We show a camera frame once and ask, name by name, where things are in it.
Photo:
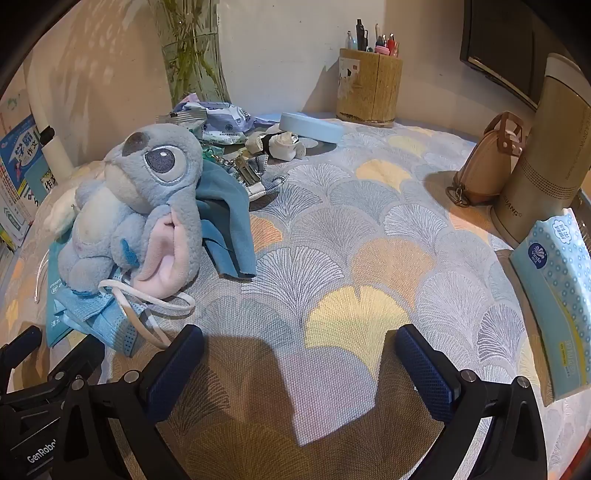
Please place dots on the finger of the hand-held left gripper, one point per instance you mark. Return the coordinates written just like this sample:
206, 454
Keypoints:
23, 341
78, 360

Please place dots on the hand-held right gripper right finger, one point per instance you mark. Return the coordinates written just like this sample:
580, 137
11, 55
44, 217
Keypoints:
425, 371

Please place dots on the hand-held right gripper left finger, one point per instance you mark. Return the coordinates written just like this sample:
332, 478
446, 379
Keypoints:
175, 371

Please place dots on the blue cloth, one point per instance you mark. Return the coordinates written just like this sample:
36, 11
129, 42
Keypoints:
226, 230

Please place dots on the grey blue plush toy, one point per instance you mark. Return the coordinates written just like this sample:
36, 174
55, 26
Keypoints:
115, 203

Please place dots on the plaid bow hair clip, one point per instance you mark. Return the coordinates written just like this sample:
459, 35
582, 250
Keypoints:
258, 184

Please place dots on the white purple wet wipes packet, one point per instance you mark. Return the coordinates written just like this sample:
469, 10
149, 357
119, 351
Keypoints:
221, 122

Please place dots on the blue face mask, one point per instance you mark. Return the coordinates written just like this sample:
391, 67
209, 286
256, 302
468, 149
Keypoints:
111, 323

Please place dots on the teal flat packet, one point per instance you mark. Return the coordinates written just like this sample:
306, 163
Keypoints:
55, 295

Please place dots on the green white book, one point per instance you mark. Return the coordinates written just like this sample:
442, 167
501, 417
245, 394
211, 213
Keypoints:
14, 221

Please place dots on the small white plush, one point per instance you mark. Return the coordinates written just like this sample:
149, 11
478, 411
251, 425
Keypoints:
62, 212

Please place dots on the light blue tissue pack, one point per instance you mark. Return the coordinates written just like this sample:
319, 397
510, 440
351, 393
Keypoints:
554, 300

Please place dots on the blue workbook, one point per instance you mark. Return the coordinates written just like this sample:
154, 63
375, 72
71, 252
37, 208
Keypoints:
18, 147

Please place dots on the beige zip pouch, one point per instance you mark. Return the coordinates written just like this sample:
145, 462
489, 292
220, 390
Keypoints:
485, 166

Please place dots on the beige thermos flask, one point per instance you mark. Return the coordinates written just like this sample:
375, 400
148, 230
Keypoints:
545, 161

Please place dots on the beige lace scrunchie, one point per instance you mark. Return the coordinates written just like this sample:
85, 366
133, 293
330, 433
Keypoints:
281, 145

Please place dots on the light blue round lid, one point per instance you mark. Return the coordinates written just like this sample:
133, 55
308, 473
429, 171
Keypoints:
309, 127

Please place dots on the pink purple packet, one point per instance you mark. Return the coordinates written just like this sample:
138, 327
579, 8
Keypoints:
191, 99

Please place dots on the bamboo pen holder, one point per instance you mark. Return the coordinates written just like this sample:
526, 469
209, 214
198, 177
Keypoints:
369, 87

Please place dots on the glass vase with plants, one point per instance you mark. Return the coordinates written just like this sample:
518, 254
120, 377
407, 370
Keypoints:
194, 60

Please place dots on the bunch of pens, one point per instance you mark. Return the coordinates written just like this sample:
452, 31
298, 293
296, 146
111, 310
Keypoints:
364, 37

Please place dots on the black television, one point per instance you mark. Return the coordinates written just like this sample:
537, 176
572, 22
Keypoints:
508, 37

